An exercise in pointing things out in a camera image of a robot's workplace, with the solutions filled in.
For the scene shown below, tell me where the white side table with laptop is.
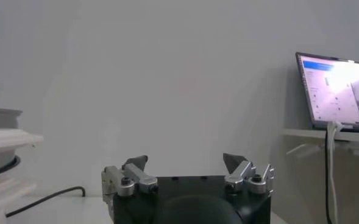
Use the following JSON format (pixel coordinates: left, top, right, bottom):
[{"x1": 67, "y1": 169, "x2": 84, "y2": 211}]
[{"x1": 281, "y1": 127, "x2": 359, "y2": 224}]

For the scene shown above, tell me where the black cable with adapter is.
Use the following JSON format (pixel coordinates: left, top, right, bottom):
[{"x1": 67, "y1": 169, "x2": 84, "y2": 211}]
[{"x1": 323, "y1": 131, "x2": 332, "y2": 224}]

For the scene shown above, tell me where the white laptop cable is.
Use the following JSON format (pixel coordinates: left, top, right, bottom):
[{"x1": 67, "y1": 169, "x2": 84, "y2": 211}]
[{"x1": 325, "y1": 121, "x2": 344, "y2": 224}]

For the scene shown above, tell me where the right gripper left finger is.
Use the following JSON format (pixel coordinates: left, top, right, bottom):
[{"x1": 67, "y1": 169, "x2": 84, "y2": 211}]
[{"x1": 101, "y1": 155, "x2": 159, "y2": 197}]

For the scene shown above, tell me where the white electric cooker pot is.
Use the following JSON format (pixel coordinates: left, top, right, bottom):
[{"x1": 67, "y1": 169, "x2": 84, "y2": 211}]
[{"x1": 0, "y1": 127, "x2": 44, "y2": 224}]

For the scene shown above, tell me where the black cooker power cord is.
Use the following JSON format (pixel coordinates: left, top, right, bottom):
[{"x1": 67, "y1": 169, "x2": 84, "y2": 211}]
[{"x1": 5, "y1": 186, "x2": 86, "y2": 219}]

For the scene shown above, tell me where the grey open laptop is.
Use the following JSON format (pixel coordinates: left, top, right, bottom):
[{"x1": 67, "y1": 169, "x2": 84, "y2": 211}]
[{"x1": 295, "y1": 51, "x2": 359, "y2": 133}]

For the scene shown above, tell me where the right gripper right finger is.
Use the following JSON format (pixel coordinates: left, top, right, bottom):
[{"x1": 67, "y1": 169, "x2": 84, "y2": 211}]
[{"x1": 223, "y1": 153, "x2": 275, "y2": 195}]

